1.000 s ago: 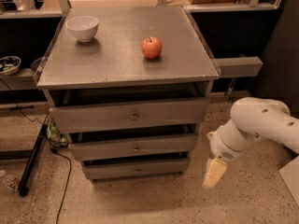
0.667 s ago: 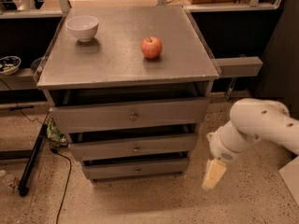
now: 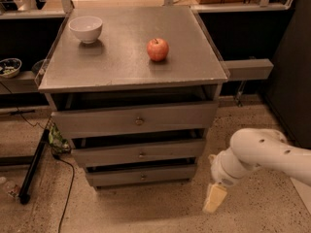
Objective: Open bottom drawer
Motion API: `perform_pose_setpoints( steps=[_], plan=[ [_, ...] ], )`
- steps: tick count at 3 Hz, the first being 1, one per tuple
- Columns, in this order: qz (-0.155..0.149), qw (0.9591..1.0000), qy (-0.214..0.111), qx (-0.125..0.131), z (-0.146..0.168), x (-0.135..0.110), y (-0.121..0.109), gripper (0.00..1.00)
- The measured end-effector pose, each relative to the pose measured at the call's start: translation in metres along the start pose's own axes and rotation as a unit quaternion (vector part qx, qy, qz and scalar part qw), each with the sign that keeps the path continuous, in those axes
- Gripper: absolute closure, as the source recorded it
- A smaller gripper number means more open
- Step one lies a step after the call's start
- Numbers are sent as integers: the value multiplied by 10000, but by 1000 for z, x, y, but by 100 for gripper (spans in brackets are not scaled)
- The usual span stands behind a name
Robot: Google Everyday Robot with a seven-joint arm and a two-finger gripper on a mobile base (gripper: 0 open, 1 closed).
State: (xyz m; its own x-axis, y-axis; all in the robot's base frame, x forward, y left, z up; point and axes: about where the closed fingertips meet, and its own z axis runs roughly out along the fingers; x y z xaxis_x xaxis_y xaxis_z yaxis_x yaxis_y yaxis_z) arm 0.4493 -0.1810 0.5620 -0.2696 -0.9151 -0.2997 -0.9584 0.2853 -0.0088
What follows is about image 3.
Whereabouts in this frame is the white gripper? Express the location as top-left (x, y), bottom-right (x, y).
top-left (202, 149), bottom-right (256, 214)

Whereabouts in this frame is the grey drawer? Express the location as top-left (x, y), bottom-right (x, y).
top-left (86, 164), bottom-right (196, 187)
top-left (52, 101), bottom-right (218, 139)
top-left (72, 139), bottom-right (206, 167)

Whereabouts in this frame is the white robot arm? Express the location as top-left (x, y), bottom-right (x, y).
top-left (202, 128), bottom-right (311, 214)

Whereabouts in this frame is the grey drawer cabinet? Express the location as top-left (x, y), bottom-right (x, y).
top-left (37, 5), bottom-right (229, 190)

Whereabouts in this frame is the white floor panel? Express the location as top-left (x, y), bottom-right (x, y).
top-left (291, 179), bottom-right (311, 215)

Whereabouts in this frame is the grey side shelf block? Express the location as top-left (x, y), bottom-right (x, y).
top-left (225, 58), bottom-right (274, 82)

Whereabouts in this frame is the red apple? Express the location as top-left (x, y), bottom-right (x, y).
top-left (147, 38), bottom-right (169, 62)

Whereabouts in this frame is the green snack bag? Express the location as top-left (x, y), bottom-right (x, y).
top-left (49, 124), bottom-right (71, 153)

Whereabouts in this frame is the black tripod leg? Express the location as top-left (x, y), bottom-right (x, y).
top-left (18, 129), bottom-right (49, 205)

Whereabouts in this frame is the white ceramic bowl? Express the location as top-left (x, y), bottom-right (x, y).
top-left (69, 16), bottom-right (103, 44)

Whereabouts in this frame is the clear plastic bottle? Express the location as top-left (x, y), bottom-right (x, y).
top-left (0, 177), bottom-right (20, 199)

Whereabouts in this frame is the grey left shelf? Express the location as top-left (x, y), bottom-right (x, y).
top-left (0, 71), bottom-right (38, 95)

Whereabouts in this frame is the black floor cable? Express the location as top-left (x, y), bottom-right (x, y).
top-left (52, 152), bottom-right (76, 233)

